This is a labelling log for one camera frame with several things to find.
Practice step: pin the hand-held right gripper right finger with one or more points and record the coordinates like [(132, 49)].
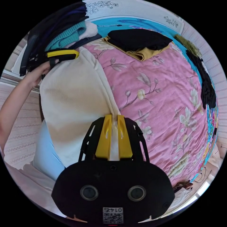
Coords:
[(124, 140)]

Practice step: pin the person's left forearm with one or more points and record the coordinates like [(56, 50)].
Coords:
[(12, 110)]

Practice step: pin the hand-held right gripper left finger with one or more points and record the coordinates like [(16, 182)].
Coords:
[(103, 138)]

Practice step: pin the black and mustard folded clothes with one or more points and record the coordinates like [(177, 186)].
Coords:
[(138, 39)]

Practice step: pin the bed with pink floral quilt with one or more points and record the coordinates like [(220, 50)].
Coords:
[(159, 88)]

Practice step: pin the pile of black and green clothes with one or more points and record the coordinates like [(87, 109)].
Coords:
[(207, 85)]

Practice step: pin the person's body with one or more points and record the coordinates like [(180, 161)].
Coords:
[(46, 150)]

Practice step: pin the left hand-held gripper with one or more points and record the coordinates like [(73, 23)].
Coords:
[(38, 60)]

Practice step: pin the white long pants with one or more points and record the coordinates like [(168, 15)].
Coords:
[(71, 99)]

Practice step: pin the pile of clothes with teal sweater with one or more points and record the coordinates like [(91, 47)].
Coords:
[(71, 33)]

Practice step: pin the person's left hand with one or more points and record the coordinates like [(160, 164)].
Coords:
[(38, 76)]

